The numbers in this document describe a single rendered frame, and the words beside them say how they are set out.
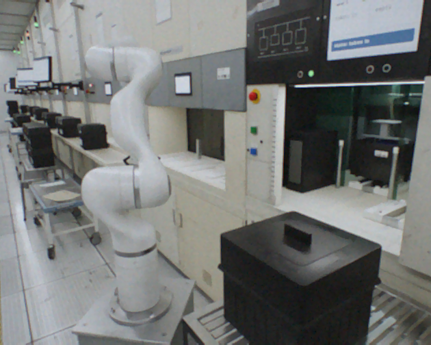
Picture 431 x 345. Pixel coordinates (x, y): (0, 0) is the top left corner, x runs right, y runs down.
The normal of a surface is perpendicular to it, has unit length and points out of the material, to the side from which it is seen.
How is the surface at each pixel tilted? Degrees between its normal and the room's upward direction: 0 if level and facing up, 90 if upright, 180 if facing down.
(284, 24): 90
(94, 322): 0
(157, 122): 90
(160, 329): 0
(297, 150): 90
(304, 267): 0
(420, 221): 90
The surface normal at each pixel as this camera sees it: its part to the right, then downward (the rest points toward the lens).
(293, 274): -0.02, -0.97
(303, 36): -0.82, 0.16
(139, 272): 0.34, 0.23
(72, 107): 0.57, 0.19
